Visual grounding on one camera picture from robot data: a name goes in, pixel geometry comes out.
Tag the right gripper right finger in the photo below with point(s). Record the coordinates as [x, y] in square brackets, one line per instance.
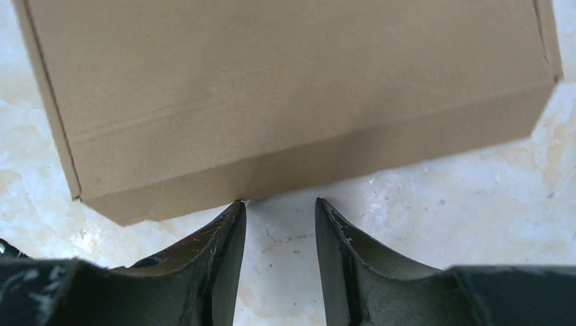
[366, 283]

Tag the brown cardboard paper box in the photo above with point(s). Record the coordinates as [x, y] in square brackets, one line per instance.
[163, 108]

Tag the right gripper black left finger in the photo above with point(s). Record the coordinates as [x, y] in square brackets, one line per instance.
[192, 282]

